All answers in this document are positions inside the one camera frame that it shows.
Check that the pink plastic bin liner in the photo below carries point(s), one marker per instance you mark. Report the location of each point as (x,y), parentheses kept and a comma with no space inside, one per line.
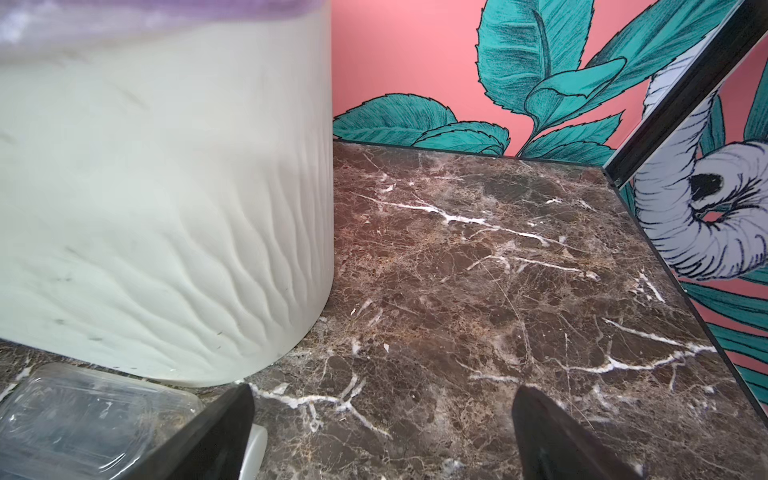
(43,23)

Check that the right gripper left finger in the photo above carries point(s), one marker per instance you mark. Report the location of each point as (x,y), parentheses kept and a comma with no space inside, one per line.
(211,446)

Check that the right black frame post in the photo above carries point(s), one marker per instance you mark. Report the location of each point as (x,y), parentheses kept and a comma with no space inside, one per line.
(732,41)

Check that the clear bottle green band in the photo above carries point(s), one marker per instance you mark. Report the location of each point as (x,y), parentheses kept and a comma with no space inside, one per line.
(67,422)

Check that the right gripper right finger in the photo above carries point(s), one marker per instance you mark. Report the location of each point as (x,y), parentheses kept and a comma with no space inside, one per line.
(553,445)

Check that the white ribbed waste bin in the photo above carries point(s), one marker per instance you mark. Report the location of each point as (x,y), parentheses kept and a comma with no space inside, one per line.
(167,196)

